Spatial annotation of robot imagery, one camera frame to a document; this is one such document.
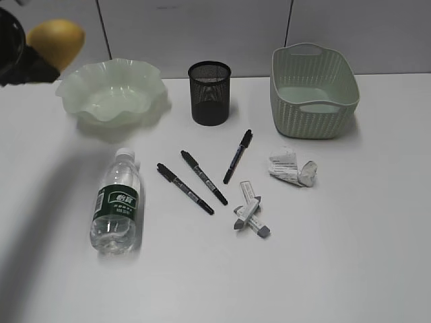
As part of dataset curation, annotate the clear water bottle green label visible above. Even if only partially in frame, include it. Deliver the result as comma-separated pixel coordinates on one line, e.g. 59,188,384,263
90,148,141,254

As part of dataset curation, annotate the yellow mango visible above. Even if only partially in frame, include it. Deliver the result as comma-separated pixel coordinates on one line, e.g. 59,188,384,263
26,19,86,73

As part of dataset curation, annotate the pale green wavy glass plate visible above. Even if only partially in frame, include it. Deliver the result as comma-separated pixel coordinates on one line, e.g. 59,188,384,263
55,58,167,128

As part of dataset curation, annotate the grey white eraser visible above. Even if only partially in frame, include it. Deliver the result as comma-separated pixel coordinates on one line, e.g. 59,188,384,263
234,196,261,230
239,180,272,239

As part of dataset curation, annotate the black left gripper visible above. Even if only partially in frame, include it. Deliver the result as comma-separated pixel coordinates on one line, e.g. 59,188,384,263
1,8,60,84

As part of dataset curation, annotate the black marker pen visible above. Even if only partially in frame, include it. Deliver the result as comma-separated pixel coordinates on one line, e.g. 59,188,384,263
223,129,253,184
180,150,228,205
157,163,214,215

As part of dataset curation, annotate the grey white eraser upper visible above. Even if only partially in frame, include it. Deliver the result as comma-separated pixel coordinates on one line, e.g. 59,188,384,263
234,196,261,230

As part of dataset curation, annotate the black mesh pen holder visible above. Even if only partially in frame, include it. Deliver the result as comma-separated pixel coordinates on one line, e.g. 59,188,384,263
188,61,231,127

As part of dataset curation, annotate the waste paper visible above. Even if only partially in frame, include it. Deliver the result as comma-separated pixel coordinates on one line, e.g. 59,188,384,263
268,147,318,188

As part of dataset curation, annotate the grey white eraser lower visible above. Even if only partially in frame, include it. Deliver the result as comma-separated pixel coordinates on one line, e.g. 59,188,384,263
239,180,272,239

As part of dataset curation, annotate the pale green woven plastic basket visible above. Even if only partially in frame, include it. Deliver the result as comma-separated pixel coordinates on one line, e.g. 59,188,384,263
270,43,360,139

